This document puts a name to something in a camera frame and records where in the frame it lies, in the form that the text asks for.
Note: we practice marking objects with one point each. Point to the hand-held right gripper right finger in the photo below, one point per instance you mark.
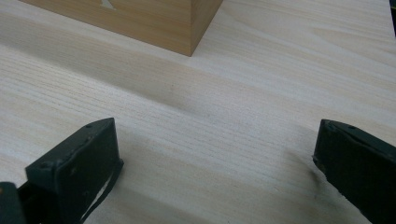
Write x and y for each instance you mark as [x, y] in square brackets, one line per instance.
[358, 168]

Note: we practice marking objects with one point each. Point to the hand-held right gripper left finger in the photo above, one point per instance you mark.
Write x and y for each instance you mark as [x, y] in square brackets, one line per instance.
[77, 168]

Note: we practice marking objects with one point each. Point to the wooden box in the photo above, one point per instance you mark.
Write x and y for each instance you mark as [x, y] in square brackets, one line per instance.
[149, 18]

